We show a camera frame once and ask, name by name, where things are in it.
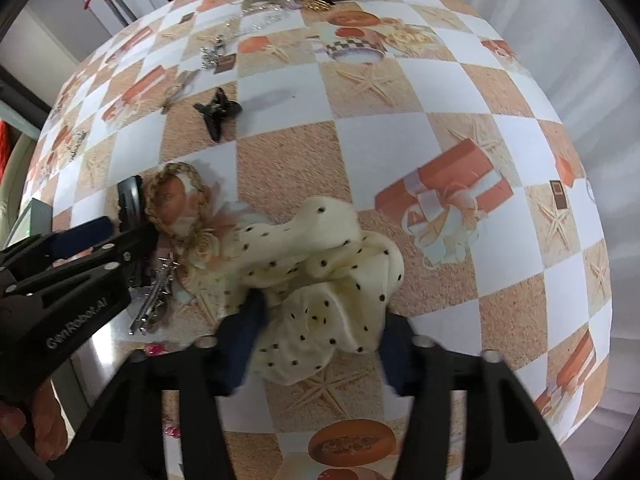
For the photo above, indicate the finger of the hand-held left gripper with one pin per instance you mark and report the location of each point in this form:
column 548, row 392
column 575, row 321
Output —
column 135, row 242
column 85, row 235

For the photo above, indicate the beige braided rose hairband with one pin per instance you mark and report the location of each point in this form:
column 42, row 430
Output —
column 170, row 195

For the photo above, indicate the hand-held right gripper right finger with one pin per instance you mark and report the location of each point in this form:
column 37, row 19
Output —
column 396, row 355

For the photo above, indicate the checkered printed tablecloth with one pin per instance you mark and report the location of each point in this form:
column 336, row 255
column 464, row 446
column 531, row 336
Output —
column 380, row 150

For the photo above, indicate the cream polka dot scrunchie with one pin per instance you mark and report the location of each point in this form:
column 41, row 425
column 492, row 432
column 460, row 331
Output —
column 320, row 280

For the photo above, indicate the black hair claw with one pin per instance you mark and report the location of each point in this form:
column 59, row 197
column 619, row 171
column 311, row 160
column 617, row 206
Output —
column 216, row 110

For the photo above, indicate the silver rhinestone hair clip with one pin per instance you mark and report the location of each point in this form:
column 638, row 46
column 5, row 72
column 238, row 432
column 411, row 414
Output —
column 155, row 290

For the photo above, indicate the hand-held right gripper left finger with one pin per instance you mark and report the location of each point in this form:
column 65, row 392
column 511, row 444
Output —
column 241, row 350

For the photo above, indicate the pink bead trinket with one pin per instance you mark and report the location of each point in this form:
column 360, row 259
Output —
column 154, row 349
column 172, row 430

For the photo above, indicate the black rectangular hair clip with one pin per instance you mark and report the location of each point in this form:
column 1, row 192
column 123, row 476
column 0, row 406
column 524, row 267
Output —
column 131, row 200

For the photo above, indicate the green box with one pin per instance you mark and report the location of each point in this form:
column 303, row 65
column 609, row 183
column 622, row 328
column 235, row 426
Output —
column 32, row 220

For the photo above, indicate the person's left hand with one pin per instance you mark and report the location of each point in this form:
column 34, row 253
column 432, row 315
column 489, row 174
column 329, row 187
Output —
column 50, row 425

